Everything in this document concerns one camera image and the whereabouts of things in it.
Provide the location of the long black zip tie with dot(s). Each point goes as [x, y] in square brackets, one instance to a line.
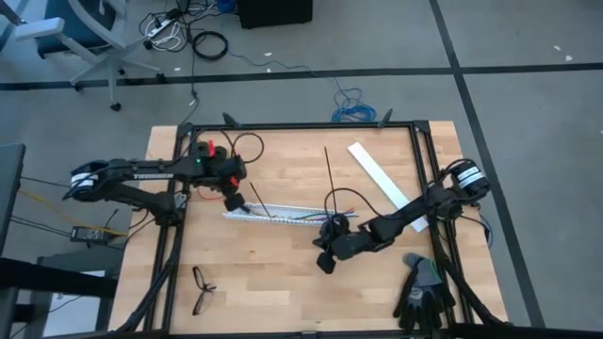
[260, 200]

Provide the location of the black box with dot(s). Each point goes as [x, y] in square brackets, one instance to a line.
[273, 13]

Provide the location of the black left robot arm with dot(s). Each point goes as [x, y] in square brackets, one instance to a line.
[151, 176]

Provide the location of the white power strip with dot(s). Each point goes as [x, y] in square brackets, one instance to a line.
[162, 26]

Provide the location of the black side table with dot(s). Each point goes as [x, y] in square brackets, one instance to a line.
[47, 278]

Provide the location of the white office chair blue seat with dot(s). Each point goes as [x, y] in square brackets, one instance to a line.
[110, 59]

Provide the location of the black grey work glove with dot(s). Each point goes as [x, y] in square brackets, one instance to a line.
[421, 303]

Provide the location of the dark grey panel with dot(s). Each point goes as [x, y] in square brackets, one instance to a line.
[10, 188]

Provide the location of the white duct cover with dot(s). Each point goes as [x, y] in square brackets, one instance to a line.
[377, 172]

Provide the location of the black eyeglasses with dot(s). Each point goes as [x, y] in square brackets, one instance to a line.
[207, 288]

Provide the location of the black aluminium table frame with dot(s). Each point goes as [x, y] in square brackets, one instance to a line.
[306, 125]

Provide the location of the black power adapter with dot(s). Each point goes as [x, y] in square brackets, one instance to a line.
[87, 234]

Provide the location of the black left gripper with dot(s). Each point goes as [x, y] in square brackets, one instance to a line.
[231, 172]

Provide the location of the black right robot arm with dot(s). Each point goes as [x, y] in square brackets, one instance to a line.
[405, 216]

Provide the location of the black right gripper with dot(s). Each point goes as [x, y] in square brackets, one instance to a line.
[353, 245]

